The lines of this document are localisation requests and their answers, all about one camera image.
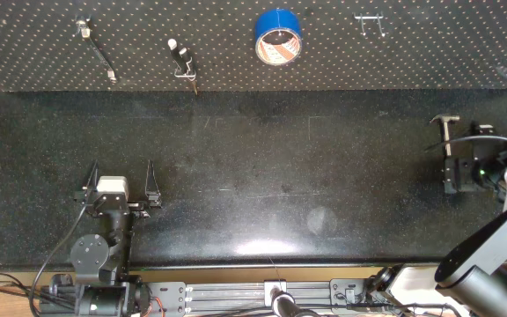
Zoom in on thin black wire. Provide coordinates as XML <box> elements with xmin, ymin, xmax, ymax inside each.
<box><xmin>0</xmin><ymin>271</ymin><xmax>33</xmax><ymax>309</ymax></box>

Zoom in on roll of blue tape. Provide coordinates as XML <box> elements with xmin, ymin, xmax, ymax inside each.
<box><xmin>253</xmin><ymin>7</ymin><xmax>303</xmax><ymax>67</ymax></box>

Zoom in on black pegboard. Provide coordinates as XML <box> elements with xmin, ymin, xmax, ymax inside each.
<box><xmin>0</xmin><ymin>0</ymin><xmax>507</xmax><ymax>92</ymax></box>

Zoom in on mounting rail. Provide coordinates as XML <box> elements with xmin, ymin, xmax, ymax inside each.
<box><xmin>37</xmin><ymin>269</ymin><xmax>395</xmax><ymax>317</ymax></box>

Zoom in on double-prong metal hook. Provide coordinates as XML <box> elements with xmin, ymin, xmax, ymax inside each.
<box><xmin>353</xmin><ymin>11</ymin><xmax>387</xmax><ymax>39</ymax></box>

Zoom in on hammer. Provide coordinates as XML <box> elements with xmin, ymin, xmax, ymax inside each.
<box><xmin>428</xmin><ymin>113</ymin><xmax>460</xmax><ymax>195</ymax></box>

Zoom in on black cable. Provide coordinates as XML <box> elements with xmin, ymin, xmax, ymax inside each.
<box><xmin>27</xmin><ymin>204</ymin><xmax>90</xmax><ymax>317</ymax></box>
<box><xmin>423</xmin><ymin>134</ymin><xmax>507</xmax><ymax>154</ymax></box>

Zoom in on wrench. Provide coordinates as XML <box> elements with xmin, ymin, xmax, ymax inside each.
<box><xmin>76</xmin><ymin>17</ymin><xmax>118</xmax><ymax>84</ymax></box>

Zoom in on black and white pliers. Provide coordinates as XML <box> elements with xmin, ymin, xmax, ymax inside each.
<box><xmin>167</xmin><ymin>38</ymin><xmax>200</xmax><ymax>96</ymax></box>

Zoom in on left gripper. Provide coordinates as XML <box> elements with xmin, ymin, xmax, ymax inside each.
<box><xmin>73</xmin><ymin>158</ymin><xmax>164</xmax><ymax>219</ymax></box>

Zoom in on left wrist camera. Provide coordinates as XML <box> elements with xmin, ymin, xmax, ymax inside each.
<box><xmin>96</xmin><ymin>175</ymin><xmax>130</xmax><ymax>198</ymax></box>

